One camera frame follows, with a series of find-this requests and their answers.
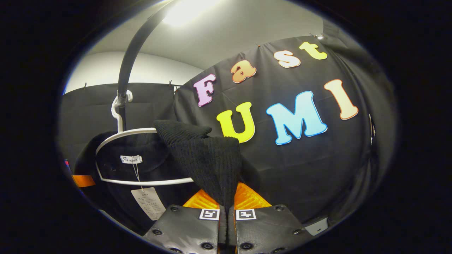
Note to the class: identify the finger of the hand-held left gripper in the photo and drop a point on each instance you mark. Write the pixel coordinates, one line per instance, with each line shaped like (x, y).
(84, 180)

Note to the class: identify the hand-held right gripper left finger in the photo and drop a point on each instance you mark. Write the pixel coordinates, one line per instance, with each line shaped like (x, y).
(187, 229)

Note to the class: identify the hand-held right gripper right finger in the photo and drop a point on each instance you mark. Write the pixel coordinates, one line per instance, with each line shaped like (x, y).
(265, 229)

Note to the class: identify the white paper garment tag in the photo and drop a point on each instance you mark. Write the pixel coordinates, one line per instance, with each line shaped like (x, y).
(148, 204)

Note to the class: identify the black knit garment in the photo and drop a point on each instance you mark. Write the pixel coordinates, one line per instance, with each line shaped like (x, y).
(208, 162)

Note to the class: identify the white plastic clothes hanger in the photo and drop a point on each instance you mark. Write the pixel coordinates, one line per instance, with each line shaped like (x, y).
(120, 133)

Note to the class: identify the black metal clothes rack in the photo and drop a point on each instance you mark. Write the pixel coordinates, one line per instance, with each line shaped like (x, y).
(130, 60)

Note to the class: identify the white paper sheet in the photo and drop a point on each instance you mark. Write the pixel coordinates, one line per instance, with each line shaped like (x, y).
(317, 227)

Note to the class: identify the large ceiling light panel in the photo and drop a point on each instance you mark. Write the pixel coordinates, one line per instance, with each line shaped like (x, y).
(187, 10)

